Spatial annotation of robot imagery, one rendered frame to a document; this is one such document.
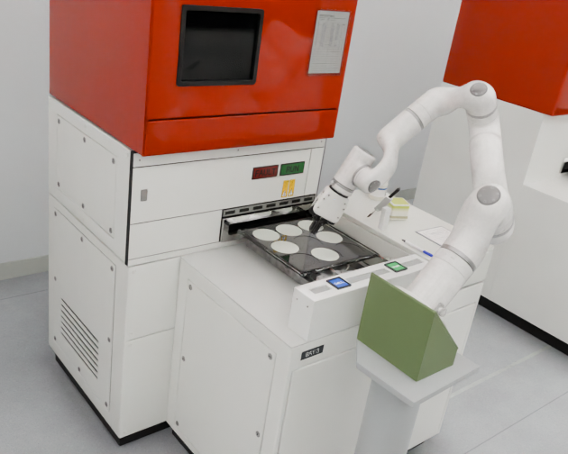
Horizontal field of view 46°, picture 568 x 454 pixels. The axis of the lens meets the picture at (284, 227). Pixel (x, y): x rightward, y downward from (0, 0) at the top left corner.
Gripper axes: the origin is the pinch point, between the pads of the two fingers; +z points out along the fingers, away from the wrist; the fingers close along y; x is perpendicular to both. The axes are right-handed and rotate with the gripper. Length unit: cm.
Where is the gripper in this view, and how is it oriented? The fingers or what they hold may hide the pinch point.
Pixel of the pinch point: (314, 227)
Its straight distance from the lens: 231.3
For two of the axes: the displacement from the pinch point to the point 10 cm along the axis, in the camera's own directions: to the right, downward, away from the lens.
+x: -1.7, -4.2, 8.9
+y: 8.3, 4.2, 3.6
